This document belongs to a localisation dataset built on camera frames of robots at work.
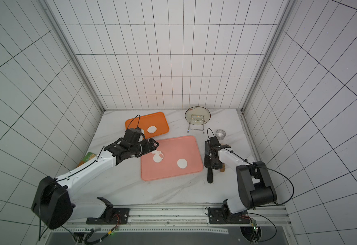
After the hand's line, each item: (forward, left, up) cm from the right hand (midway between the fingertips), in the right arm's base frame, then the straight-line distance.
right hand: (204, 164), depth 91 cm
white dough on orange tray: (+23, +37, +3) cm, 44 cm away
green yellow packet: (0, +73, +3) cm, 73 cm away
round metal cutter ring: (+22, -12, +1) cm, 26 cm away
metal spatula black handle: (-7, -3, +2) cm, 8 cm away
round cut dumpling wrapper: (-1, +13, +2) cm, 14 cm away
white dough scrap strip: (+2, +30, +2) cm, 30 cm away
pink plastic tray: (+3, +14, +2) cm, 15 cm away
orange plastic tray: (+28, +37, +2) cm, 47 cm away
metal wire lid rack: (+29, +5, +5) cm, 29 cm away
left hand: (+1, +31, +14) cm, 34 cm away
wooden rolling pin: (-3, -11, +3) cm, 12 cm away
